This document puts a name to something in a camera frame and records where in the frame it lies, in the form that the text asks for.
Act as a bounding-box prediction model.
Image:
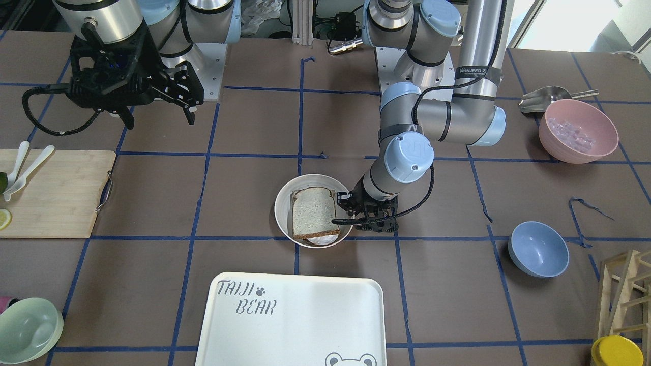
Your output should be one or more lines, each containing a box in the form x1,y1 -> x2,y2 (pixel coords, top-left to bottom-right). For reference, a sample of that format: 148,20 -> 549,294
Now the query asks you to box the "blue bowl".
508,222 -> 570,278

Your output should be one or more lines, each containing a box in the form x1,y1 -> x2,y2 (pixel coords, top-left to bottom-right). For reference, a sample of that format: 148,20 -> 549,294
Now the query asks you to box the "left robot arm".
333,1 -> 514,232

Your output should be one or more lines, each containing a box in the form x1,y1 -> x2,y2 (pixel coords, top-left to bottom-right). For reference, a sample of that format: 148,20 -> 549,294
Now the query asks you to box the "yellow cup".
591,335 -> 644,365

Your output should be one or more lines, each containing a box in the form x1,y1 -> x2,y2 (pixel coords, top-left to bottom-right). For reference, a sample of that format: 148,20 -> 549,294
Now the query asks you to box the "white round plate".
274,174 -> 352,248

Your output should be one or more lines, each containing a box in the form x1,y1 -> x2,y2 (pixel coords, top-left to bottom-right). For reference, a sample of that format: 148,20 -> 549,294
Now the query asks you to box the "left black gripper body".
336,190 -> 398,232

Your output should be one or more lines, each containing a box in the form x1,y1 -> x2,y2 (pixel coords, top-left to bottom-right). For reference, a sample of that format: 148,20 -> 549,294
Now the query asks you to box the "lemon half slice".
0,208 -> 13,231

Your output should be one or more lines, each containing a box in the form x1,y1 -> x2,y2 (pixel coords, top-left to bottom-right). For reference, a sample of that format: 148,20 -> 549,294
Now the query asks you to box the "white plastic spoon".
3,144 -> 55,202

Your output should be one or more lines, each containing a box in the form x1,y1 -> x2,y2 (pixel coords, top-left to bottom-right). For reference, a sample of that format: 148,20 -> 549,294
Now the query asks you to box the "aluminium frame post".
291,0 -> 314,48

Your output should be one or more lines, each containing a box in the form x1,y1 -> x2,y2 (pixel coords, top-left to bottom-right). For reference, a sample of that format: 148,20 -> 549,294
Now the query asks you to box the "pink bowl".
539,99 -> 620,164

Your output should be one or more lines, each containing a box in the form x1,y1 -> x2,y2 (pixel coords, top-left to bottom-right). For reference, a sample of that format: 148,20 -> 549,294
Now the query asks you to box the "wooden rack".
596,250 -> 649,354

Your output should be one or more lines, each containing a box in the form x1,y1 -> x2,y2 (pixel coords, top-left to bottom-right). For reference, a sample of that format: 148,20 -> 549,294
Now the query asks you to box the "wooden cutting board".
1,149 -> 116,239

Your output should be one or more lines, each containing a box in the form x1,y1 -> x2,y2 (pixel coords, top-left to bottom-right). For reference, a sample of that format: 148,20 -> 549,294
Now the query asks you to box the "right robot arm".
54,1 -> 242,129

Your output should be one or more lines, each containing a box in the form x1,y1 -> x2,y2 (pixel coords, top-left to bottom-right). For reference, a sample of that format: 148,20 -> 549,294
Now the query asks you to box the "green avocado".
0,171 -> 9,194

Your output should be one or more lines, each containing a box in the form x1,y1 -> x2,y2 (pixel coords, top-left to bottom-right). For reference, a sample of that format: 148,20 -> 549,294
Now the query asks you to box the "black power adapter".
332,12 -> 357,40

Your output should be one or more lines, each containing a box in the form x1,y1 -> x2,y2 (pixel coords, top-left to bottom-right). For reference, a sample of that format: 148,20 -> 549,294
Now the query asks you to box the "green bowl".
1,297 -> 64,364

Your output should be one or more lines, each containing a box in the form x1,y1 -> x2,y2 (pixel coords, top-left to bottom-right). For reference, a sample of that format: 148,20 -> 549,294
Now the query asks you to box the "metal scoop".
518,86 -> 599,114

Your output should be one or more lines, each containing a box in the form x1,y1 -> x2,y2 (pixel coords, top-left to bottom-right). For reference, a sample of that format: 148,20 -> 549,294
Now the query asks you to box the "white plastic fork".
7,141 -> 30,189

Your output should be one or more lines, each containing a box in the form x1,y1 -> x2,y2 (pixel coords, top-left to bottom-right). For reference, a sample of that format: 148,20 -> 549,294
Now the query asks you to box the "cream bear tray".
195,272 -> 388,365

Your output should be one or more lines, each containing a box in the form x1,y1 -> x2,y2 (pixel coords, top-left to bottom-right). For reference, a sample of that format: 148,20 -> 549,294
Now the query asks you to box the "fried egg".
306,234 -> 339,247

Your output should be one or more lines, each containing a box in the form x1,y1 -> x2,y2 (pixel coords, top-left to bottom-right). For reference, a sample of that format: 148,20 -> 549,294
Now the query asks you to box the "pink cloth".
0,296 -> 19,314

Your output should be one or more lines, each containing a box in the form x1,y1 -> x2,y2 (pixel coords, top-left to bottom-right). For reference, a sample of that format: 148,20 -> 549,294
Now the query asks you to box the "bread slice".
290,186 -> 340,241

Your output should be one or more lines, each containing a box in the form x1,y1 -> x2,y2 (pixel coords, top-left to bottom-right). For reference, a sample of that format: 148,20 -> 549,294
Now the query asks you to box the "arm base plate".
161,43 -> 228,102
376,48 -> 454,94

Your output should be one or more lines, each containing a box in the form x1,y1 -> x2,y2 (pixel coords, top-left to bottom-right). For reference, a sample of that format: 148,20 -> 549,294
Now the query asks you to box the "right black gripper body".
68,20 -> 205,115

